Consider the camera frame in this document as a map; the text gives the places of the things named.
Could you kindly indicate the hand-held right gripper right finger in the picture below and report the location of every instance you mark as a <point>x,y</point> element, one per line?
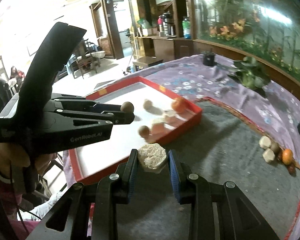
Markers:
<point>173,176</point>

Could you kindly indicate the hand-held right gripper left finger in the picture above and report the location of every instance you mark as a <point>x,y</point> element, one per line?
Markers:
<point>133,166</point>

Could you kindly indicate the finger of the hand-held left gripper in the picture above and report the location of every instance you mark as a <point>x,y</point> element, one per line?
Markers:
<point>120,118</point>
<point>90,103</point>

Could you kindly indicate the brown round fruit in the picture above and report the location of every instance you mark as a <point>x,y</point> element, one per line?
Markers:
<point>143,131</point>
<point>127,107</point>
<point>275,147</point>

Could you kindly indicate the pale crumbly yam piece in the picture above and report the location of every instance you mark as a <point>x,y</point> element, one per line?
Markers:
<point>268,155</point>
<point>264,141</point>
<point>152,158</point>

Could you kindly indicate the red cardboard tray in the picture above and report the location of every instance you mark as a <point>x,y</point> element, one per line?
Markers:
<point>102,145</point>

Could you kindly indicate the heap of pale yam chunks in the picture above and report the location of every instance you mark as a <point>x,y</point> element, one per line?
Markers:
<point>162,120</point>

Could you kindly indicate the orange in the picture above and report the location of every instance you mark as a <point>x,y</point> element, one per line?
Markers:
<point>287,156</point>
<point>178,104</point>

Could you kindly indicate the dark red date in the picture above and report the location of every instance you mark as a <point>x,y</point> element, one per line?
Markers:
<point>291,168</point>

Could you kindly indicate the person's left forearm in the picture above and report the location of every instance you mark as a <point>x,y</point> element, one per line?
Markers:
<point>7,197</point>

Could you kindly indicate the person's left hand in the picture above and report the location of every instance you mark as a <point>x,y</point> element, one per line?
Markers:
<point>5,160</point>

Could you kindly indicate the pale ball in tray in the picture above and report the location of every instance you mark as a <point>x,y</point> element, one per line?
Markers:
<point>148,104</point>

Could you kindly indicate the wooden chair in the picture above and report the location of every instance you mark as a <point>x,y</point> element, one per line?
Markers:
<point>83,56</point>

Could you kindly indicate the grey felt mat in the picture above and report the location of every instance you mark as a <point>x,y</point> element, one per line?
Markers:
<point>227,155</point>

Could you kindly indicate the white cloth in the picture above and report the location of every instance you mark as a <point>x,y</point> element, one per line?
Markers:
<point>47,202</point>

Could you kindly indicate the wooden counter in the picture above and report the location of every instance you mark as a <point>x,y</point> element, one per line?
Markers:
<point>170,46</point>

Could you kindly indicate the red-capped flask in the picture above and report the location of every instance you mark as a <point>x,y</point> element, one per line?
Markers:
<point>160,24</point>

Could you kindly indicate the black thermos pot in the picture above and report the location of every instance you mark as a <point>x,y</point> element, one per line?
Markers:
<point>168,23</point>

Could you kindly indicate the black cup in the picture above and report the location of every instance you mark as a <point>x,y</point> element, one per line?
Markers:
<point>209,58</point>

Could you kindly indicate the green bottle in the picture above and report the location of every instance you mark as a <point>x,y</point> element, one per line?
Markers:
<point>186,28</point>

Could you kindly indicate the green leafy sprig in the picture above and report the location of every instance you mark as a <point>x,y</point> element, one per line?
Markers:
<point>250,73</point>

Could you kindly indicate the painted glass screen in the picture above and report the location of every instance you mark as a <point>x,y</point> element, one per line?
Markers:
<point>240,17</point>

